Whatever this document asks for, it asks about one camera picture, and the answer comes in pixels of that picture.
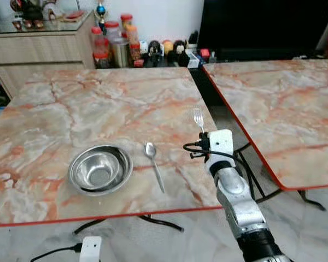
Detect wooden cabinet with glass top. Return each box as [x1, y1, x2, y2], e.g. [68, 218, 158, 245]
[0, 10, 97, 100]

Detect small clear box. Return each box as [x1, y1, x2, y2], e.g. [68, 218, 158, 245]
[185, 49, 201, 69]

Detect red-lid jar with red contents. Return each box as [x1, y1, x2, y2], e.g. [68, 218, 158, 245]
[91, 27, 111, 69]

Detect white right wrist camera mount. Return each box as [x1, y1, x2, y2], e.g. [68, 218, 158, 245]
[206, 129, 235, 166]

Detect orange jar with red lid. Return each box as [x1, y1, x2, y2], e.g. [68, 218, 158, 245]
[120, 14, 142, 62]

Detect blue ball trophy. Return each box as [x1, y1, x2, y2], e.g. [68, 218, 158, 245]
[96, 1, 107, 32]

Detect black metal table legs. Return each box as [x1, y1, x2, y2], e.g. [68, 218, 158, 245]
[73, 214, 184, 236]

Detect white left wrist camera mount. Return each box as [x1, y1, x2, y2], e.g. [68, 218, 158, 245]
[79, 236, 102, 262]

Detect black toy figure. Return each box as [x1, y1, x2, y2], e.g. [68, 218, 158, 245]
[147, 40, 163, 67]
[173, 39, 187, 64]

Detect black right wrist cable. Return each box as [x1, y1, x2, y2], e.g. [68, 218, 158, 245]
[183, 140, 254, 198]

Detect dark figurine on cabinet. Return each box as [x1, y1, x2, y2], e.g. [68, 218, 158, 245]
[10, 0, 48, 29]

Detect steel fork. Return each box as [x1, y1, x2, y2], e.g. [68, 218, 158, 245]
[193, 108, 206, 134]

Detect steel bowl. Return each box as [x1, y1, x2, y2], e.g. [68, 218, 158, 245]
[68, 144, 133, 196]

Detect steel spoon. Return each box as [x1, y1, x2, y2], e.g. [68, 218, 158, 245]
[144, 142, 166, 193]

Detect black crossed table frame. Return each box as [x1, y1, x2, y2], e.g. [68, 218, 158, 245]
[234, 143, 327, 212]

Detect steel cup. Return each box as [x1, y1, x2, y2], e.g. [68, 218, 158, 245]
[112, 41, 131, 68]

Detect black television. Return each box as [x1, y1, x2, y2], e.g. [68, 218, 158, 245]
[198, 0, 328, 61]

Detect red tray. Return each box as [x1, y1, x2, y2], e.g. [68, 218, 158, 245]
[62, 9, 87, 22]

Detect tall clear red-lid jar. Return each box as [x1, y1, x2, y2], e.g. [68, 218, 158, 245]
[104, 21, 124, 45]

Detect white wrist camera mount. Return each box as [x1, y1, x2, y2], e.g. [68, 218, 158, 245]
[206, 129, 235, 166]
[79, 236, 102, 262]

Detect yellow toy figure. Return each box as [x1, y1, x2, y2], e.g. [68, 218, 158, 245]
[162, 39, 175, 56]

